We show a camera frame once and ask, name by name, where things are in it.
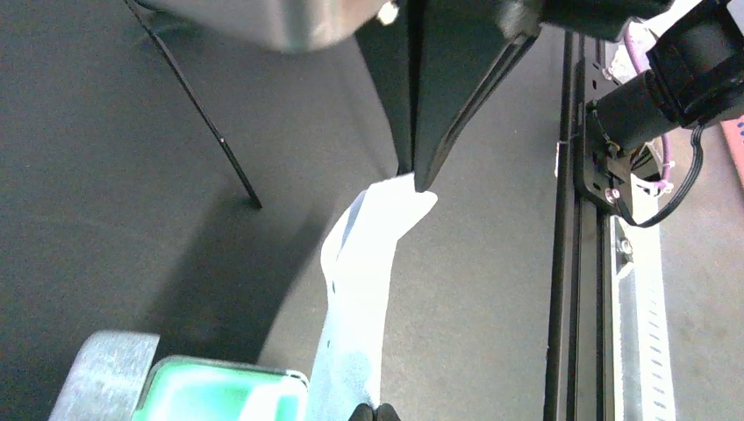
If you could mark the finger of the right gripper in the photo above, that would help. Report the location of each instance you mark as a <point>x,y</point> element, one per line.
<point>386,50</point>
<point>467,49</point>

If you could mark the blue-grey glasses case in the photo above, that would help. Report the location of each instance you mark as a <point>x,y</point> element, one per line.
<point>115,377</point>

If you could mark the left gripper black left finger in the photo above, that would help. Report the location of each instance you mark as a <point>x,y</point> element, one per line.
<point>363,412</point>

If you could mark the black sunglasses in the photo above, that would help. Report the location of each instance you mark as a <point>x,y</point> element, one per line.
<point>192,96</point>

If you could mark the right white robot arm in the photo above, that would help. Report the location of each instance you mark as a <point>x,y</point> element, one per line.
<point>694,79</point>

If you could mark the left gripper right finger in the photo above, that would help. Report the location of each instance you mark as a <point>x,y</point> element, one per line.
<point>386,412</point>

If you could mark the white slotted cable duct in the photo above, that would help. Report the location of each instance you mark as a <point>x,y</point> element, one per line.
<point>643,386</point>

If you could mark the pink plastic basket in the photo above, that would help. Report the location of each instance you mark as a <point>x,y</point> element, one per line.
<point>733,131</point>

